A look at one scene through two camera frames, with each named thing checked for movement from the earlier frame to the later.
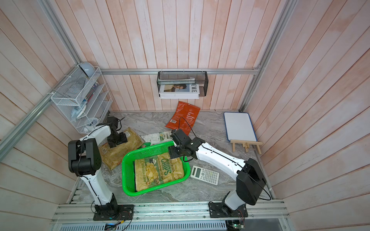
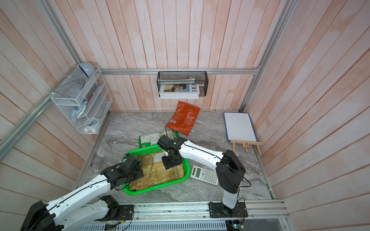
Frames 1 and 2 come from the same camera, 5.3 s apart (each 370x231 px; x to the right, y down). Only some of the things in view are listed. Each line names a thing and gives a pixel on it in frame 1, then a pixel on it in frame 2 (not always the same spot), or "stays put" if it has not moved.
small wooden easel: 246,144 stays put
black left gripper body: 115,138 to 133,175
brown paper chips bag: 113,156 to 154,173
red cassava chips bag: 184,118 stays put
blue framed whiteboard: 239,126 stays put
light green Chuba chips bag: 156,138 stays put
